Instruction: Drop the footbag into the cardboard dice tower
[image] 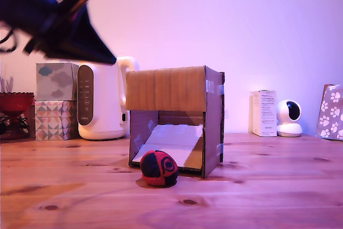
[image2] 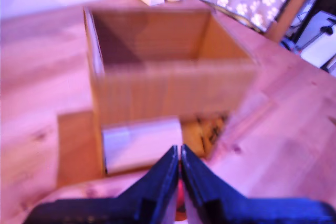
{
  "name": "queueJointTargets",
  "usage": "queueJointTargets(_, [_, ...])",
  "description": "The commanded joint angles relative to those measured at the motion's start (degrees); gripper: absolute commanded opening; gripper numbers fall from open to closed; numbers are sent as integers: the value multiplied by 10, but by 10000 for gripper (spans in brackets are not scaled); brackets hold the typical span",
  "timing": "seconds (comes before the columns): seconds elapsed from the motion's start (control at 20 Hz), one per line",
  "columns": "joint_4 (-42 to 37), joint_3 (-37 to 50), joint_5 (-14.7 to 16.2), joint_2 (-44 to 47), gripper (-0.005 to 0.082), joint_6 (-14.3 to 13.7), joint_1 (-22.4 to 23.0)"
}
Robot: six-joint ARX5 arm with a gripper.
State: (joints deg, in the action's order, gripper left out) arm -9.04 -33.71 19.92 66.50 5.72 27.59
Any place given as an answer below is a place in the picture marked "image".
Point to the red and black footbag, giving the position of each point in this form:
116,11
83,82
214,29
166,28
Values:
159,168

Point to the cardboard dice tower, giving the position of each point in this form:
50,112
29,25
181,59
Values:
167,89

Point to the cloud print tissue box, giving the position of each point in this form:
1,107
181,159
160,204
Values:
55,81

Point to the white electric kettle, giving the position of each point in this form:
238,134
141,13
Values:
107,97

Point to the geometric print tissue box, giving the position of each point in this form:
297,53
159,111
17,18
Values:
52,121

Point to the white printed carton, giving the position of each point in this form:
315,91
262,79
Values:
266,113

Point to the paw print bag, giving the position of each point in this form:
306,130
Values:
331,113

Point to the red glass pedestal bowl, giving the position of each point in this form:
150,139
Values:
14,103

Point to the small white round camera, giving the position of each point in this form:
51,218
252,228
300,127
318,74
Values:
289,129

